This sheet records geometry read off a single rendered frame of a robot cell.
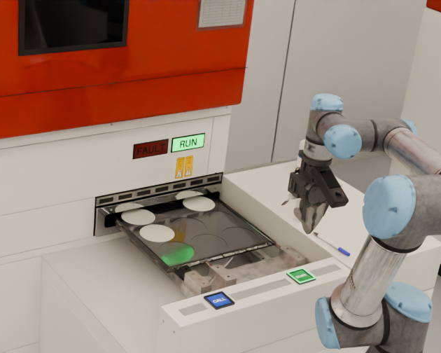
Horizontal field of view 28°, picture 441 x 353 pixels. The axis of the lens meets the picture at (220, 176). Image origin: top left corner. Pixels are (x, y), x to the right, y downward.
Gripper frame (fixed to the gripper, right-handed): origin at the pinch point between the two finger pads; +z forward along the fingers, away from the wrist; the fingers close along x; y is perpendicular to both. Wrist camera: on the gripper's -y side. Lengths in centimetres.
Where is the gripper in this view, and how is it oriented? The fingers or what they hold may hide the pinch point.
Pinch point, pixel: (310, 230)
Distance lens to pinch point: 223.3
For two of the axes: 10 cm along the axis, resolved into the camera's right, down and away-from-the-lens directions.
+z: -1.1, 8.9, 4.3
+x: -8.2, 1.7, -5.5
